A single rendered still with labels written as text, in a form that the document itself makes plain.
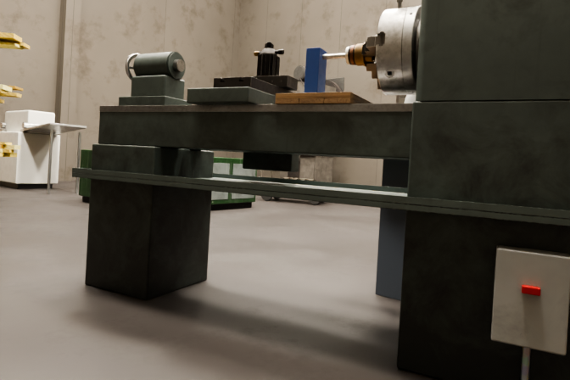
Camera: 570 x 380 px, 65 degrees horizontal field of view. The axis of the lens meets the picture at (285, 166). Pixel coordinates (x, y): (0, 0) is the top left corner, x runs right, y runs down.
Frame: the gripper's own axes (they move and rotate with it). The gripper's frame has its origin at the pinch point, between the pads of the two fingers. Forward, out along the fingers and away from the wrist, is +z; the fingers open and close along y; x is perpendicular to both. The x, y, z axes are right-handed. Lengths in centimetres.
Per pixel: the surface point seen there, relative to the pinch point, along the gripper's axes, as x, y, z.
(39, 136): -599, -285, 30
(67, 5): -741, -421, -245
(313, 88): -19.3, -2.7, 37.6
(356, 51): -1.8, -1.8, 24.1
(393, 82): 14.1, 2.6, 37.9
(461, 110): 38, 16, 50
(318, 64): -17.5, -2.4, 28.2
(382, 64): 10.8, 7.6, 32.5
